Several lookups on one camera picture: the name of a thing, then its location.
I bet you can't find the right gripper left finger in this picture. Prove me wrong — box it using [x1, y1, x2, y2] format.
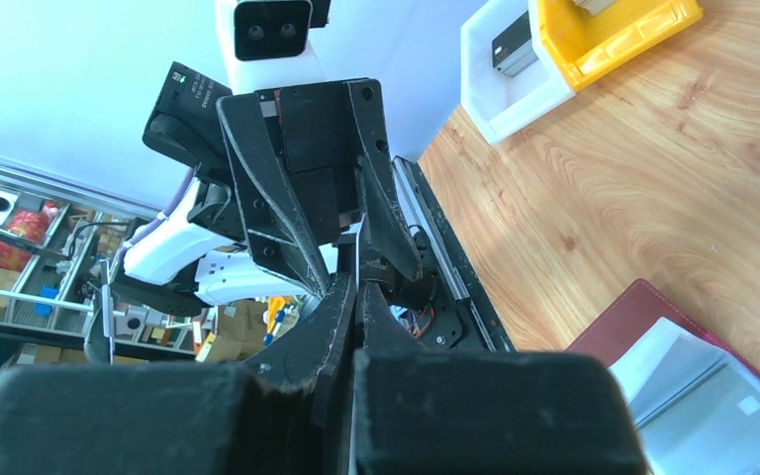
[0, 274, 356, 474]

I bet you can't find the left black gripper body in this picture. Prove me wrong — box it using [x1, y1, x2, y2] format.
[255, 77, 390, 230]

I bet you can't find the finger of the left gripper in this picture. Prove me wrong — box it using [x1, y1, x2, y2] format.
[216, 94, 332, 298]
[346, 78, 423, 281]

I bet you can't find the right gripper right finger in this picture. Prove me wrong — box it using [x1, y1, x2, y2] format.
[352, 284, 647, 474]

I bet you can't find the red leather card holder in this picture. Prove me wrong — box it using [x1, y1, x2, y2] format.
[567, 279, 760, 474]

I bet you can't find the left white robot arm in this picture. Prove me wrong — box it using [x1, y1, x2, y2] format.
[110, 62, 426, 317]

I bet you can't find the black card in white bin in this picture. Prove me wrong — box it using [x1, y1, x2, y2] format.
[491, 12, 538, 77]

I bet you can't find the white plastic bin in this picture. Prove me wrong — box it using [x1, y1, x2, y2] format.
[460, 0, 576, 144]

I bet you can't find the yellow plastic bin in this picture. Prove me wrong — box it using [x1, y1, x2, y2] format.
[528, 0, 704, 92]

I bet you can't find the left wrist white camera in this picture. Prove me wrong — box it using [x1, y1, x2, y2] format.
[215, 0, 331, 94]

